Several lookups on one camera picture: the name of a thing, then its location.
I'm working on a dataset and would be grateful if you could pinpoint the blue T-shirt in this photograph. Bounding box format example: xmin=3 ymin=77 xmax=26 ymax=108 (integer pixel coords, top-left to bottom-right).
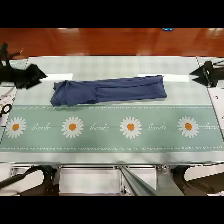
xmin=49 ymin=74 xmax=168 ymax=108

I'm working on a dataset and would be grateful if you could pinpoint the silver frame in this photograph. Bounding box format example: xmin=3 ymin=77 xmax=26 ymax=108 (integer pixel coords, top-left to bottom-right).
xmin=0 ymin=55 xmax=224 ymax=197

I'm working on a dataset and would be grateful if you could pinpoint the black cable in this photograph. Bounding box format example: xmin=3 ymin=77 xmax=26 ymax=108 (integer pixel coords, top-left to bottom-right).
xmin=0 ymin=103 xmax=13 ymax=118

